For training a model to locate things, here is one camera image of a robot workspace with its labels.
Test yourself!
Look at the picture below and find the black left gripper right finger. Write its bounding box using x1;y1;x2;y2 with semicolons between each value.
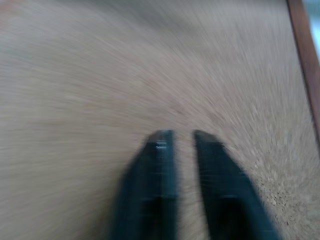
192;129;281;240

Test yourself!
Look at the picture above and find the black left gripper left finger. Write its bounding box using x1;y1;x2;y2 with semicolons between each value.
107;128;181;240

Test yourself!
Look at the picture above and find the cork board with wooden frame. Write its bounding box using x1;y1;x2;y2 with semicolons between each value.
0;0;320;240

